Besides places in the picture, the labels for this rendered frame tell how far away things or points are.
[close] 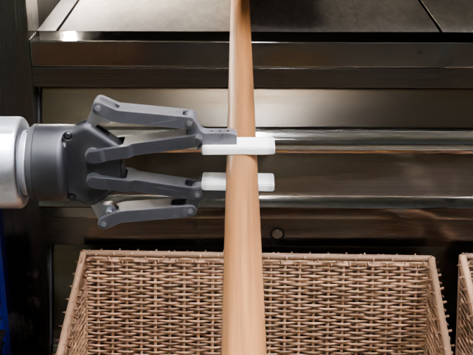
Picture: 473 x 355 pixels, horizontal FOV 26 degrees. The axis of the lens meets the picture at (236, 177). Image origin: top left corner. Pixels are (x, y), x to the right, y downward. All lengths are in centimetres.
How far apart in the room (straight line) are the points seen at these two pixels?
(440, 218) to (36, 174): 81
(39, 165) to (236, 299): 32
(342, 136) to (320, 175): 41
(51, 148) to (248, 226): 23
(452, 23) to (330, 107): 24
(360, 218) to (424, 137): 46
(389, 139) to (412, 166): 42
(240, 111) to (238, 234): 30
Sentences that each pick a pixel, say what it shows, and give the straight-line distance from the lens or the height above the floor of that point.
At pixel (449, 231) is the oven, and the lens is 164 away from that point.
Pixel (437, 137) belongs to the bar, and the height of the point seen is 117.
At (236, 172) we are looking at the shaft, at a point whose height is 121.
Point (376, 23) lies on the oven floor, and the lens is 162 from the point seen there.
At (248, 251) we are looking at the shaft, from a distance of 78.
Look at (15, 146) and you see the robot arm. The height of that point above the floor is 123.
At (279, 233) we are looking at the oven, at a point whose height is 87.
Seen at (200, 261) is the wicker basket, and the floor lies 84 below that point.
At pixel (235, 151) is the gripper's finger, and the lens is 97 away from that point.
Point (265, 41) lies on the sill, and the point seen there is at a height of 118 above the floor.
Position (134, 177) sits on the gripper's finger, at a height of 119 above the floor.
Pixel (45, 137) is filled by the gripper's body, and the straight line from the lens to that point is 98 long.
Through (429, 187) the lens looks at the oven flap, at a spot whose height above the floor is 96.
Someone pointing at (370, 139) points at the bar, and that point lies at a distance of 116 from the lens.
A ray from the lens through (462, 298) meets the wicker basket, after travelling 162.
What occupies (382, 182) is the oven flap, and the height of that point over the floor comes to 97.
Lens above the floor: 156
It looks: 22 degrees down
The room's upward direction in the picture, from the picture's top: straight up
